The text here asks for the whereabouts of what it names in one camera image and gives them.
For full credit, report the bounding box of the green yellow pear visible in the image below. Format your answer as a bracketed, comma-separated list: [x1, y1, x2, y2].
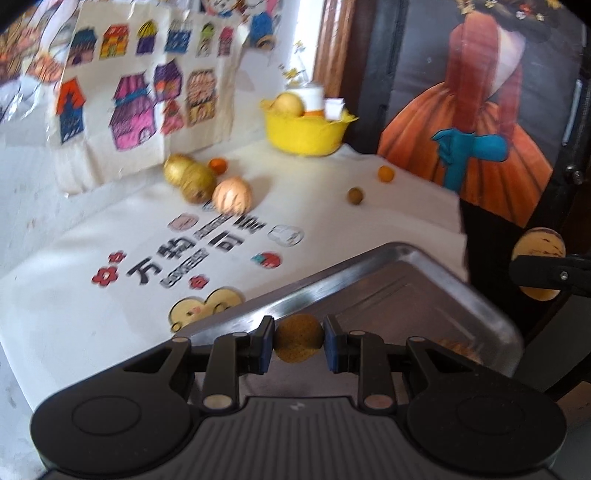
[162, 154, 195, 187]

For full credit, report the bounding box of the small brown longan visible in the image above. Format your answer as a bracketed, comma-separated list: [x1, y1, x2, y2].
[274, 314, 325, 364]
[346, 187, 365, 205]

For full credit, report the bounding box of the metal baking tray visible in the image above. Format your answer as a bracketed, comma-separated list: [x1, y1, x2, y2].
[178, 243, 523, 376]

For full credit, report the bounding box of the yellow fruit in bowl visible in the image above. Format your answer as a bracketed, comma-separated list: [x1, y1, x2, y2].
[270, 92, 305, 117]

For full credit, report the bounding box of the white printed table mat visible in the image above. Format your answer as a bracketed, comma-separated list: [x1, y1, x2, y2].
[1, 141, 467, 407]

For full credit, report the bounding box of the brown round pear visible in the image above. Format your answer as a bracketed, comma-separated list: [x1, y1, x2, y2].
[511, 227, 566, 301]

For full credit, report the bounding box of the yellow plastic bowl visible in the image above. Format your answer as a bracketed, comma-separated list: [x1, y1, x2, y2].
[260, 100, 358, 157]

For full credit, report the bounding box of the black dark door panel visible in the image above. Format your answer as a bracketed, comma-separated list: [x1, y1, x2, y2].
[339, 0, 409, 154]

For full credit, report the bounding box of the girl with bear drawing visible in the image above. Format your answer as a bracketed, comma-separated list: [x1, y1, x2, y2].
[199, 0, 283, 51]

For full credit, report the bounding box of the brown wooden door frame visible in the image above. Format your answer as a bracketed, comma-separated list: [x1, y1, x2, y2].
[314, 0, 356, 97]

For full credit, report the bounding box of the orange dress lady poster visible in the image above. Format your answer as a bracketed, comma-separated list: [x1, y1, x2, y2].
[378, 1, 563, 227]

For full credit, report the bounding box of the white orange jar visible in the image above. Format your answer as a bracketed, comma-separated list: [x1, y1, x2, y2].
[293, 82, 325, 117]

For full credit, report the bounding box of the colourful houses drawing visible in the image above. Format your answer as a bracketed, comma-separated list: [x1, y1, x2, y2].
[48, 2, 249, 194]

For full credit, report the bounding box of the small orange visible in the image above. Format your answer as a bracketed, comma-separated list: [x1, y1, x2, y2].
[377, 165, 396, 183]
[207, 157, 228, 176]

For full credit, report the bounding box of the boy with fan drawing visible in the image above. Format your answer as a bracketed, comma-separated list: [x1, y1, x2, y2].
[1, 1, 79, 122]

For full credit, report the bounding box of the yellow flower twig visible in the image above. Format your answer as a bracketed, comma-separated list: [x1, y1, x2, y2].
[279, 41, 310, 89]

